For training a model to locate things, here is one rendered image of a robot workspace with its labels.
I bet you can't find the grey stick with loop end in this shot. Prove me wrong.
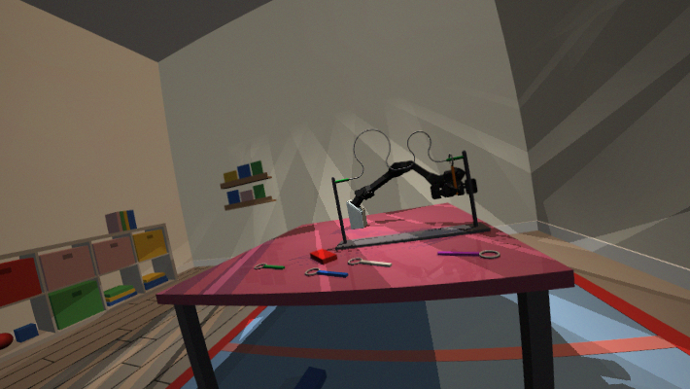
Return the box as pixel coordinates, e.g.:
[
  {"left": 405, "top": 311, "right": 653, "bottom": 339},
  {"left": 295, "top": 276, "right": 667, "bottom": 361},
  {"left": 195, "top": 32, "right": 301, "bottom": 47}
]
[{"left": 348, "top": 258, "right": 392, "bottom": 267}]

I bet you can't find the red rectangular block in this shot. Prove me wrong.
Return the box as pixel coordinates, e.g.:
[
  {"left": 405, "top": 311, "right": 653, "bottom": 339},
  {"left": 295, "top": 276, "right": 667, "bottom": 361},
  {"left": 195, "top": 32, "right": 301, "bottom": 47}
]
[{"left": 310, "top": 249, "right": 337, "bottom": 264}]

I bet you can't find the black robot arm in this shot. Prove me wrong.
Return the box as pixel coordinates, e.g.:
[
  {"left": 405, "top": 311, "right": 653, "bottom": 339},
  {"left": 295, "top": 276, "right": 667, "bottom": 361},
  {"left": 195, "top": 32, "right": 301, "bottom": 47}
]
[{"left": 350, "top": 160, "right": 466, "bottom": 207}]

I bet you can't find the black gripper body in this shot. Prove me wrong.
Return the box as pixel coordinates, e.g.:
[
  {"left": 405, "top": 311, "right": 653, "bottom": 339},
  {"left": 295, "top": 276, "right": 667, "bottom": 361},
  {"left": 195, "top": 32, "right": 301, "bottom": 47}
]
[{"left": 431, "top": 179, "right": 477, "bottom": 199}]

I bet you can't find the green-handled metal loop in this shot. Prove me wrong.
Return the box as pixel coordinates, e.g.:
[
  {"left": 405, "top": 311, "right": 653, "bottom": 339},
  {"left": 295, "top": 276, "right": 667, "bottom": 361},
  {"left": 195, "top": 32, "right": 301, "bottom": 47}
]
[{"left": 255, "top": 263, "right": 285, "bottom": 269}]

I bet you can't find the purple handle with grey loop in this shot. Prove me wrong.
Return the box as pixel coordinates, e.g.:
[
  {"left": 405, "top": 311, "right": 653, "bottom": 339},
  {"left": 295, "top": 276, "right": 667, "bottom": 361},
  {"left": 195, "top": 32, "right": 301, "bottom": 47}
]
[{"left": 437, "top": 250, "right": 500, "bottom": 259}]

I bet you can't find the blue handle with grey loop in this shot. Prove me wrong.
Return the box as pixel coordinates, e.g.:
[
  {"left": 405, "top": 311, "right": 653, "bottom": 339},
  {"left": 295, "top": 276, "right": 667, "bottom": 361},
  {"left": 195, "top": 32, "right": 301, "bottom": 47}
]
[{"left": 305, "top": 267, "right": 348, "bottom": 277}]

